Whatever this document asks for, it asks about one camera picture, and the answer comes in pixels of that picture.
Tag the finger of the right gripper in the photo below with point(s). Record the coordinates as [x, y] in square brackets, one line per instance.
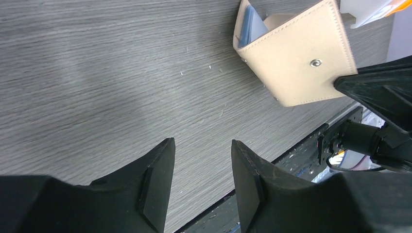
[385, 89]

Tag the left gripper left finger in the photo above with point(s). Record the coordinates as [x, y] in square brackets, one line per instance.
[132, 199]

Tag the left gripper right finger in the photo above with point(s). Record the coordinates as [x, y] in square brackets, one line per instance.
[368, 202]

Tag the beige leather card holder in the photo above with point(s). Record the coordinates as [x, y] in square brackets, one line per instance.
[300, 56]

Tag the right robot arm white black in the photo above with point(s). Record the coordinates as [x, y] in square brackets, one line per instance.
[386, 146]

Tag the white plastic bin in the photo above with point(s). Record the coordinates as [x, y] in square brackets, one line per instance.
[364, 11]

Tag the orange plastic bin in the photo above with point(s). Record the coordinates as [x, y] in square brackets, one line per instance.
[398, 5]

